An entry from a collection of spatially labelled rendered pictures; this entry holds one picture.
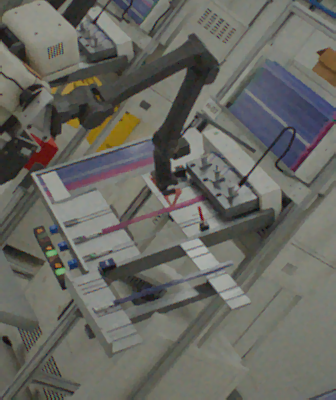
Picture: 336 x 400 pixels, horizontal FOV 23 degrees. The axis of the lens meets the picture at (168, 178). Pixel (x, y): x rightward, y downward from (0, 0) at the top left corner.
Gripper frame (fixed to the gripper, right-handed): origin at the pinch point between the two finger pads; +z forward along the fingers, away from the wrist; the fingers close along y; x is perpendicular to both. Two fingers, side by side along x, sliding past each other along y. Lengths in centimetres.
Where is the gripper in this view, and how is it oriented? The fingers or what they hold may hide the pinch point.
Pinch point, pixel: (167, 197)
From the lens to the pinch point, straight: 288.8
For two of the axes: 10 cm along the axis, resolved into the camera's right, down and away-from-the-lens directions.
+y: -3.9, -5.1, 7.7
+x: -9.1, 3.1, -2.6
